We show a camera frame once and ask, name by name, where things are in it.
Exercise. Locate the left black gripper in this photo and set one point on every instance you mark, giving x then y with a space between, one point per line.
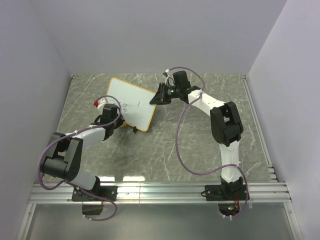
120 121

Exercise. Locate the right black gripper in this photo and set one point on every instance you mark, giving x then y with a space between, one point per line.
160 98

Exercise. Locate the yellow-framed whiteboard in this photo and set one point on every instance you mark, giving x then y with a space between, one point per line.
135 103

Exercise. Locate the yellow bone-shaped eraser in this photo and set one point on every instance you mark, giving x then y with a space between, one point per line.
123 124

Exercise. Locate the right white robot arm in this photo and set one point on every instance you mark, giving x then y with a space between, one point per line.
225 122

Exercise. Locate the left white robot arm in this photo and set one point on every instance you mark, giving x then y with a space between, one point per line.
60 162

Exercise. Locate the right black whiteboard foot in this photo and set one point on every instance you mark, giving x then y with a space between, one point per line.
134 129

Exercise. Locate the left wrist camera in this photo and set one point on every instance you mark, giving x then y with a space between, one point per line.
100 102

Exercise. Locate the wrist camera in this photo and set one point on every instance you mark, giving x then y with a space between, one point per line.
167 76
100 102

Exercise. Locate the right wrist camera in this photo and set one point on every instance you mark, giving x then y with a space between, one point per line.
167 76

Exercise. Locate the aluminium mounting rail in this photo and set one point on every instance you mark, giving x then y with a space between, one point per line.
161 193

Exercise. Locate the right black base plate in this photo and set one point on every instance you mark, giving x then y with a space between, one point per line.
215 192

